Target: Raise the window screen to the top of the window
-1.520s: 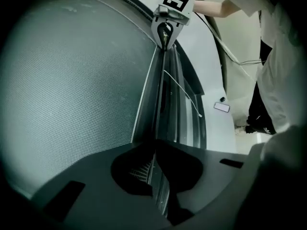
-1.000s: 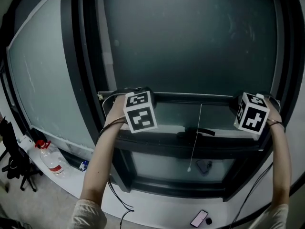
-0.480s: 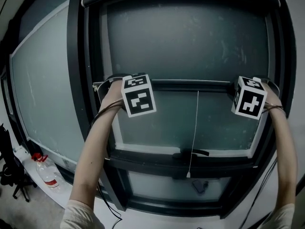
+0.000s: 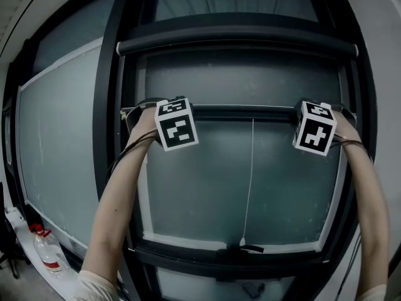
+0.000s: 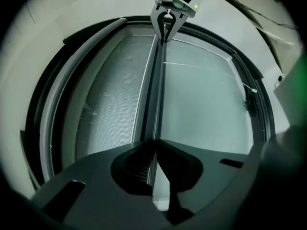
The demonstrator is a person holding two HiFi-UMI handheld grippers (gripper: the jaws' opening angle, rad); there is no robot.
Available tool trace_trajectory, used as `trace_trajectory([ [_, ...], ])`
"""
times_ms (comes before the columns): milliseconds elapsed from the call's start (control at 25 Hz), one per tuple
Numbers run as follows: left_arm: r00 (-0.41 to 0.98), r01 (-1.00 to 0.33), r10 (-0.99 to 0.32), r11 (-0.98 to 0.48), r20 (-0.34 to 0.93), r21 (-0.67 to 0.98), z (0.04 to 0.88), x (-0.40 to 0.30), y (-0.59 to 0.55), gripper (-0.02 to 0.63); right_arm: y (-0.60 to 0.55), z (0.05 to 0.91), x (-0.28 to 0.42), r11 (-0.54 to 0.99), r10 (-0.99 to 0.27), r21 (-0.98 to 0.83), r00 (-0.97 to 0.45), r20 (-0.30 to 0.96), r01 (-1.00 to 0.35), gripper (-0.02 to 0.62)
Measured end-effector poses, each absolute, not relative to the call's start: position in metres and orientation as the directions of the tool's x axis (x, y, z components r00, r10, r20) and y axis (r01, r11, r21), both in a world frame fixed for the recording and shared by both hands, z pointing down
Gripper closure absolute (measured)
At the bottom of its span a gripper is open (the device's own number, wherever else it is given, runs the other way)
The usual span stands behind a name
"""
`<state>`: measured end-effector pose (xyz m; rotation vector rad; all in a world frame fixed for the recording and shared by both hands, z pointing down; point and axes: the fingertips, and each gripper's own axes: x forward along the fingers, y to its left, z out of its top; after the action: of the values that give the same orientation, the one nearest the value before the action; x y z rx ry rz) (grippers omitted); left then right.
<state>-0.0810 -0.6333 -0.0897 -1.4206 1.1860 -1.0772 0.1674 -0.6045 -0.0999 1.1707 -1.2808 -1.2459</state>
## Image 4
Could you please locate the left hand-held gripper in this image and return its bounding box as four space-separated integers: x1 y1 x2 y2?
123 95 201 153

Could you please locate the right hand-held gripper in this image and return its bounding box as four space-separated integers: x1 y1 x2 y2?
292 100 358 157

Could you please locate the dark grey roller blind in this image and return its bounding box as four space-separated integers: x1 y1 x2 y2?
115 29 360 122

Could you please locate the person's right forearm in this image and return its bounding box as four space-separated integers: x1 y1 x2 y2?
331 111 391 297

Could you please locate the person's left forearm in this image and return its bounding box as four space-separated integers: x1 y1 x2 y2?
80 107 159 290

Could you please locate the black framed frosted window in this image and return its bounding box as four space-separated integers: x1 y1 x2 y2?
0 0 380 301

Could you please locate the person's right sleeve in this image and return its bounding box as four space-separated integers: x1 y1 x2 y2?
357 282 389 301

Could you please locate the person's sleeve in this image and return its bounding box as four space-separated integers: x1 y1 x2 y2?
75 270 122 301
357 282 389 301

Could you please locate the large clear water bottle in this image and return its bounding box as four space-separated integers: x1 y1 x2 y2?
29 223 73 280

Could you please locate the person's left sleeve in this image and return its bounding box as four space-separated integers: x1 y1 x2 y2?
75 270 122 301

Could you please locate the black office chair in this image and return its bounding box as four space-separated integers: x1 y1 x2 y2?
0 218 31 279

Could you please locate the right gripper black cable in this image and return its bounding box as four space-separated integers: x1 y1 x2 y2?
330 138 364 149

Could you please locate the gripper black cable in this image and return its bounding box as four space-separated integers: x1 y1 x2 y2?
330 138 364 149
105 127 159 184

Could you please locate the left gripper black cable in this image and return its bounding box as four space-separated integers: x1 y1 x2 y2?
105 127 159 184

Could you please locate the white pull cord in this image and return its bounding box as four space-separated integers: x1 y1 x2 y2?
239 117 255 246

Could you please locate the black window handle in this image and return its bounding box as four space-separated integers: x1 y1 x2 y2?
216 243 265 256

